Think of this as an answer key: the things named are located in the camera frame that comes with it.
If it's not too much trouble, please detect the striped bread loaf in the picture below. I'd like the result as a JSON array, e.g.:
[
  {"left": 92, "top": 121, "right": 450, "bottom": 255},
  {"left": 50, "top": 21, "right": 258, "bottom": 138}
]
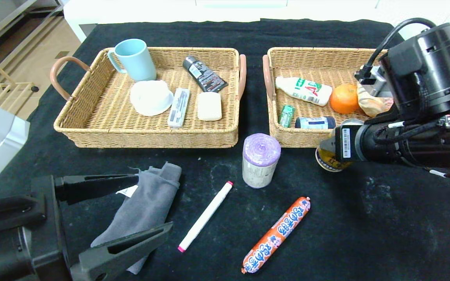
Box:
[{"left": 357, "top": 83, "right": 394, "bottom": 118}]

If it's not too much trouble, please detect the wicker basket with daily items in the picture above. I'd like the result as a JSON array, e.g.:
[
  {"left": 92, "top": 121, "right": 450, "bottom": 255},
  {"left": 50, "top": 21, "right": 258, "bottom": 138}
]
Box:
[{"left": 50, "top": 47, "right": 247, "bottom": 149}]

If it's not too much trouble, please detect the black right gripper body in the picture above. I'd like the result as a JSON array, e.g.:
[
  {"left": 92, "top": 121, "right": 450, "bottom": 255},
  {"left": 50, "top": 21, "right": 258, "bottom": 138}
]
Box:
[{"left": 335, "top": 124, "right": 396, "bottom": 164}]

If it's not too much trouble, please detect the grey towel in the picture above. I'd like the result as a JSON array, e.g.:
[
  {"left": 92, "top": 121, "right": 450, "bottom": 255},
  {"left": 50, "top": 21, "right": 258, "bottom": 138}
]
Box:
[{"left": 91, "top": 162, "right": 183, "bottom": 274}]

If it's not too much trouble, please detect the wicker basket with food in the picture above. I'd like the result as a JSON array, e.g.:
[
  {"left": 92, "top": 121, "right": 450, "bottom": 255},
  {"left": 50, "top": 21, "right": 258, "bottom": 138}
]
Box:
[{"left": 263, "top": 47, "right": 395, "bottom": 149}]

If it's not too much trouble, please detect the gold drink can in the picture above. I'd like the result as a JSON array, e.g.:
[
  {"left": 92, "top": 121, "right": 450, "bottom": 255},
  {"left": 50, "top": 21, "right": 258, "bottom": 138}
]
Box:
[{"left": 315, "top": 118, "right": 365, "bottom": 173}]

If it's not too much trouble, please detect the dark blue small jar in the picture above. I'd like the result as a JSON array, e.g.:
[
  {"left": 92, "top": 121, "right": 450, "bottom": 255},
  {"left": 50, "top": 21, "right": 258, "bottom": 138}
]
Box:
[{"left": 295, "top": 116, "right": 336, "bottom": 130}]

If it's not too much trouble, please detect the purple trash bag roll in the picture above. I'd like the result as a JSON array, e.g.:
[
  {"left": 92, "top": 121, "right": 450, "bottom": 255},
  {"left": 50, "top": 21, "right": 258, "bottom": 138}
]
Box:
[{"left": 243, "top": 133, "right": 281, "bottom": 189}]

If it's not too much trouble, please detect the black squeeze tube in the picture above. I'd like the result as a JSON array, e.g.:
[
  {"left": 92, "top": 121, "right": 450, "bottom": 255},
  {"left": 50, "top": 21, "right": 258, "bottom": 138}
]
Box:
[{"left": 182, "top": 56, "right": 228, "bottom": 93}]

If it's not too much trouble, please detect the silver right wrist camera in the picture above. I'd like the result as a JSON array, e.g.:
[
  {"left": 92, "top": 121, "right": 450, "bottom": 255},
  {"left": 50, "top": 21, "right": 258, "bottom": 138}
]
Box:
[{"left": 356, "top": 66, "right": 390, "bottom": 98}]

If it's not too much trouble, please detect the white table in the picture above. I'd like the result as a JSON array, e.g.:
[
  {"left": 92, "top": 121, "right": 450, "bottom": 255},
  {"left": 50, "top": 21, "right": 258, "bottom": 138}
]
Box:
[{"left": 63, "top": 0, "right": 393, "bottom": 43}]

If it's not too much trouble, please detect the white marker pen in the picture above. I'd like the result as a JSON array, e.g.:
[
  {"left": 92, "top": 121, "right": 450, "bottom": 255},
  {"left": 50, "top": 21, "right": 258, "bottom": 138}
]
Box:
[{"left": 178, "top": 181, "right": 234, "bottom": 253}]

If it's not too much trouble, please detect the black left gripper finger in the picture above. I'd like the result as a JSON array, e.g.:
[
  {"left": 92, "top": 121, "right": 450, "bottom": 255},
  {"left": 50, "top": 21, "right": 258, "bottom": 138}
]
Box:
[
  {"left": 70, "top": 221, "right": 174, "bottom": 281},
  {"left": 54, "top": 173, "right": 139, "bottom": 206}
]

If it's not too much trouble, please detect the orange sausage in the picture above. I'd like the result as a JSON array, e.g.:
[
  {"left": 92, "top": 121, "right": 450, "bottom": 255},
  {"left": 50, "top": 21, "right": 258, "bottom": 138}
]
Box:
[{"left": 242, "top": 197, "right": 311, "bottom": 274}]

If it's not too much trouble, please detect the light blue mug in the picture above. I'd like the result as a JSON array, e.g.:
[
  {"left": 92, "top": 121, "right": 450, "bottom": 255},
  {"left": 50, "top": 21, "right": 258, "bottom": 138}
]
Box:
[{"left": 107, "top": 39, "right": 157, "bottom": 82}]

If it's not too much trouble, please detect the white soap bar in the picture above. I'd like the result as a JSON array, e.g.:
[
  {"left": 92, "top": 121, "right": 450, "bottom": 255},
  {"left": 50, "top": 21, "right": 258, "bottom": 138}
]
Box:
[{"left": 197, "top": 92, "right": 223, "bottom": 121}]

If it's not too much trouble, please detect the clear toothbrush case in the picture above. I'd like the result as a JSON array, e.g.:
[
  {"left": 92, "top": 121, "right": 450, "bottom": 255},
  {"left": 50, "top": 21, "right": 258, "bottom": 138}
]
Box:
[{"left": 168, "top": 88, "right": 191, "bottom": 128}]

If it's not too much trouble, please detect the black right camera cable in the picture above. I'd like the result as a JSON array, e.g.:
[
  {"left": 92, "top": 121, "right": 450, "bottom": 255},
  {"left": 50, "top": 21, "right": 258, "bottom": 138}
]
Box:
[{"left": 360, "top": 17, "right": 438, "bottom": 78}]

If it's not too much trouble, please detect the white round dish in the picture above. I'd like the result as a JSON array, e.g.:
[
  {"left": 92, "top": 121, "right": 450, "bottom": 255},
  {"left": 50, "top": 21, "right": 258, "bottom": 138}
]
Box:
[{"left": 130, "top": 80, "right": 174, "bottom": 117}]

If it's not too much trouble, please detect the green gum pack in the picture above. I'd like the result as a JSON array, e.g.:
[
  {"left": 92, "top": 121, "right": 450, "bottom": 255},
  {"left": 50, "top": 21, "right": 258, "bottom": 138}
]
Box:
[{"left": 279, "top": 105, "right": 295, "bottom": 128}]

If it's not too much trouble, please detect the white milk drink bottle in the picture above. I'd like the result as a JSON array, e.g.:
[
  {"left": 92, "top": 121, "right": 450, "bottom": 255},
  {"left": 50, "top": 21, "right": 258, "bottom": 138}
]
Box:
[{"left": 275, "top": 77, "right": 333, "bottom": 107}]

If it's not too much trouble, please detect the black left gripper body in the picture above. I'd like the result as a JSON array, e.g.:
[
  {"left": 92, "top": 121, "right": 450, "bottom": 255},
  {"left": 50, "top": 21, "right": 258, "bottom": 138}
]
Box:
[{"left": 0, "top": 175, "right": 72, "bottom": 281}]

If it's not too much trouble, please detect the orange fruit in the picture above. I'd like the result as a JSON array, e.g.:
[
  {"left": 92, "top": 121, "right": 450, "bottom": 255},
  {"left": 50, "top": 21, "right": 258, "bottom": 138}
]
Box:
[{"left": 330, "top": 83, "right": 360, "bottom": 115}]

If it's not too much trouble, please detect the light wooden rack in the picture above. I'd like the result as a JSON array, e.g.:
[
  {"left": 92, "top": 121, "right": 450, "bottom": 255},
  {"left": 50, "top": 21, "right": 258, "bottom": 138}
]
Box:
[{"left": 0, "top": 45, "right": 40, "bottom": 114}]

